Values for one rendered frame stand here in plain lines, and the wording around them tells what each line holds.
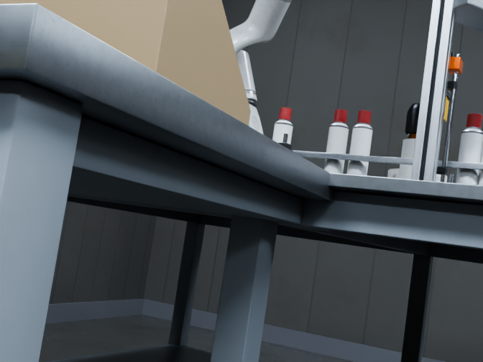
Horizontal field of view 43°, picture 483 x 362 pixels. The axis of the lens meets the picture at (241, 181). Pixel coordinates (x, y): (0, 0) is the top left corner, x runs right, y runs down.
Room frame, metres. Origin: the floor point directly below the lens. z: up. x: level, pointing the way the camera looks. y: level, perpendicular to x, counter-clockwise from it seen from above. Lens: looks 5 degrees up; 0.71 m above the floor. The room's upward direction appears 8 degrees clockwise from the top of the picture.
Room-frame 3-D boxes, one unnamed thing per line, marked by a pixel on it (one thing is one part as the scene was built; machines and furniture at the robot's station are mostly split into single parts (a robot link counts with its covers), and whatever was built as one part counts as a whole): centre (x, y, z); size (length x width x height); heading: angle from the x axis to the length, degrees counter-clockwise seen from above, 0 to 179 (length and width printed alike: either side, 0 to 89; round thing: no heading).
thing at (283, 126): (1.67, -0.09, 0.98); 0.05 x 0.05 x 0.20
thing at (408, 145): (1.77, -0.50, 1.03); 0.09 x 0.09 x 0.30
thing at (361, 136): (1.57, -0.29, 0.98); 0.05 x 0.05 x 0.20
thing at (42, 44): (0.94, 0.35, 0.81); 0.90 x 0.90 x 0.04; 66
